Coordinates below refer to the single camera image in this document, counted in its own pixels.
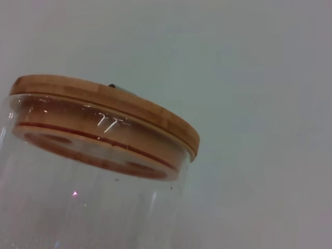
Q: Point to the round bamboo jar lid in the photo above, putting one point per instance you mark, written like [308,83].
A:
[103,103]

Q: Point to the glass water dispenser jar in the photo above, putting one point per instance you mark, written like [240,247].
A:
[77,207]

